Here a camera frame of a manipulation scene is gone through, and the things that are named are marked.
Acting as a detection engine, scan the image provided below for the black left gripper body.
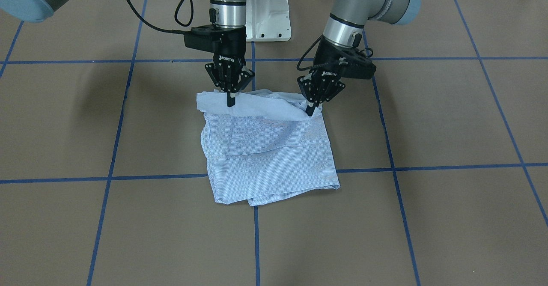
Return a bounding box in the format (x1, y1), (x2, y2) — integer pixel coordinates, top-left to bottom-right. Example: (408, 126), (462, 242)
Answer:
(297, 36), (376, 107)

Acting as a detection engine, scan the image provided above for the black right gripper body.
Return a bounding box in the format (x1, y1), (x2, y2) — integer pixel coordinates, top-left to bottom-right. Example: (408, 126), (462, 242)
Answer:
(184, 25), (255, 95)

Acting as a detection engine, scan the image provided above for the blue striped button shirt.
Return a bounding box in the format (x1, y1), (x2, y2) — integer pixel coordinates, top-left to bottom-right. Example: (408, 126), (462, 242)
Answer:
(196, 89), (340, 206)

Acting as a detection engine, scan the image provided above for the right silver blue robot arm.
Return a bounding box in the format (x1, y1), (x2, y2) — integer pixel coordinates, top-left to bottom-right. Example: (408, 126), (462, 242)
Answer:
(0, 0), (255, 107)

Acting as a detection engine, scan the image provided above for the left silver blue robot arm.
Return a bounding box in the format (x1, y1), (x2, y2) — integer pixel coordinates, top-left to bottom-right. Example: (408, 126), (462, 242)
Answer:
(297, 0), (421, 116)

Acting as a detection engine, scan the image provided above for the brown paper table cover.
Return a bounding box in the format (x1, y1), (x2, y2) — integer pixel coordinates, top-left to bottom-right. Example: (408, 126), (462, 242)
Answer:
(0, 0), (547, 286)

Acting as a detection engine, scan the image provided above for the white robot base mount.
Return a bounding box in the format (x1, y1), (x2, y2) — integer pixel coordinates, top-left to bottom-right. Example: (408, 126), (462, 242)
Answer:
(245, 0), (292, 42)

